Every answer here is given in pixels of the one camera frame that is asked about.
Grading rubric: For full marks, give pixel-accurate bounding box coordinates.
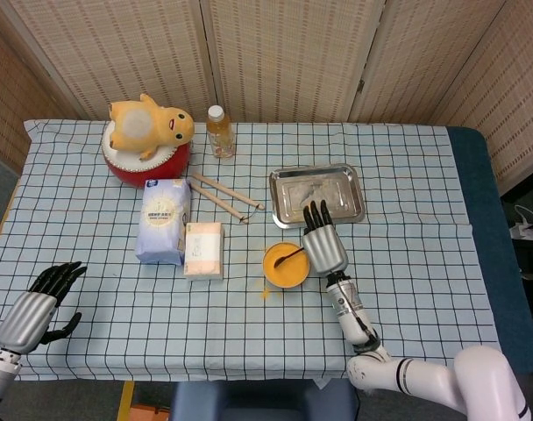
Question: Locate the white cable bundle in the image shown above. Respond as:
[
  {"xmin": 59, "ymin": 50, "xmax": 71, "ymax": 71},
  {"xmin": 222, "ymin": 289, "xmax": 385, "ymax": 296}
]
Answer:
[{"xmin": 511, "ymin": 203, "xmax": 533, "ymax": 241}]

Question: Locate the pink tissue pack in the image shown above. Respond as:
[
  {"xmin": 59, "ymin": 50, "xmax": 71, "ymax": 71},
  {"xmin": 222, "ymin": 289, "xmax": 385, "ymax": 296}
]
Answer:
[{"xmin": 182, "ymin": 221, "xmax": 226, "ymax": 281}]

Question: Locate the beige bowl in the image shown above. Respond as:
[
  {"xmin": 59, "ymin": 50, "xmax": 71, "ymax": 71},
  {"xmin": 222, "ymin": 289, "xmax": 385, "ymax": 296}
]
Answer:
[{"xmin": 261, "ymin": 242, "xmax": 311, "ymax": 290}]

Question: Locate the red drum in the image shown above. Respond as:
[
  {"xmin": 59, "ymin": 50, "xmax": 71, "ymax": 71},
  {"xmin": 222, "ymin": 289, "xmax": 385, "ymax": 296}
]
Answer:
[{"xmin": 101, "ymin": 120, "xmax": 193, "ymax": 190}]

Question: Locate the orange box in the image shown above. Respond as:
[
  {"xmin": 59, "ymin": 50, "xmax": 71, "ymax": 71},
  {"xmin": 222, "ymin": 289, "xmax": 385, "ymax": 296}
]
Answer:
[{"xmin": 128, "ymin": 403, "xmax": 171, "ymax": 421}]

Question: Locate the wooden drumstick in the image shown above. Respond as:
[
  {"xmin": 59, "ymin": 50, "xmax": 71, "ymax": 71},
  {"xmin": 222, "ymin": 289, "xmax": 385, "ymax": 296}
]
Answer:
[
  {"xmin": 188, "ymin": 181, "xmax": 250, "ymax": 225},
  {"xmin": 191, "ymin": 171, "xmax": 267, "ymax": 211}
]

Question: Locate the blue padded table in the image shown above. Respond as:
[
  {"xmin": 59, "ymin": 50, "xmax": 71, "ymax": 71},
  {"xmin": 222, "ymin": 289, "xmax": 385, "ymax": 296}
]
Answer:
[{"xmin": 445, "ymin": 125, "xmax": 533, "ymax": 374}]

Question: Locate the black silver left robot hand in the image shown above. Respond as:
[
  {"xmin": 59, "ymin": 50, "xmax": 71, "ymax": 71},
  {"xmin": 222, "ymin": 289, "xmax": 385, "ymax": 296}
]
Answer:
[{"xmin": 0, "ymin": 260, "xmax": 88, "ymax": 355}]

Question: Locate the yellow drink bottle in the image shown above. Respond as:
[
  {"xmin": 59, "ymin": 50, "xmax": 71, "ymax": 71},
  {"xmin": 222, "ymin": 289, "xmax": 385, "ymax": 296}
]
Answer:
[{"xmin": 205, "ymin": 104, "xmax": 237, "ymax": 160}]

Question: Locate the black spoon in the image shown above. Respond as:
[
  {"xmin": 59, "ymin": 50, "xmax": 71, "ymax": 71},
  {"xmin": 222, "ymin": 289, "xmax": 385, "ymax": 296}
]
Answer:
[{"xmin": 274, "ymin": 246, "xmax": 306, "ymax": 268}]

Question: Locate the yellow plush toy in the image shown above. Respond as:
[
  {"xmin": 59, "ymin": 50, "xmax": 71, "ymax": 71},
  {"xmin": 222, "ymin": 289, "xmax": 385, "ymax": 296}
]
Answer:
[{"xmin": 107, "ymin": 93, "xmax": 195, "ymax": 161}]

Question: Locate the blue tissue pack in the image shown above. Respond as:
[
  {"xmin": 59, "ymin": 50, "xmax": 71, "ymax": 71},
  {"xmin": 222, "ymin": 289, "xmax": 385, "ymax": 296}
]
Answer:
[{"xmin": 133, "ymin": 177, "xmax": 192, "ymax": 268}]

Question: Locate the woven folding screen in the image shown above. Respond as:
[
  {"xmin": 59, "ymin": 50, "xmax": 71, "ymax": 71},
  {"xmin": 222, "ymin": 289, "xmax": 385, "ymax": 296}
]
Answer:
[{"xmin": 0, "ymin": 0, "xmax": 533, "ymax": 194}]

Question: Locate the stainless steel tray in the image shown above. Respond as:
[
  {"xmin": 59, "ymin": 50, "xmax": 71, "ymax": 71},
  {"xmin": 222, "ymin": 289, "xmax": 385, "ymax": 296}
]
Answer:
[{"xmin": 268, "ymin": 162, "xmax": 366, "ymax": 231}]

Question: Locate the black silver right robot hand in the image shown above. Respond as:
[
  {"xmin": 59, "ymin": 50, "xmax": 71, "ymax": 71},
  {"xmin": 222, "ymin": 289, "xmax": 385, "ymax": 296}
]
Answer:
[{"xmin": 300, "ymin": 199, "xmax": 350, "ymax": 276}]

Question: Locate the blue checkered tablecloth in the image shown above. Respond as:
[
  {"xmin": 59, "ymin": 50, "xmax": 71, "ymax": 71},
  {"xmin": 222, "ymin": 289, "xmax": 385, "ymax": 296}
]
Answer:
[{"xmin": 0, "ymin": 118, "xmax": 500, "ymax": 382}]

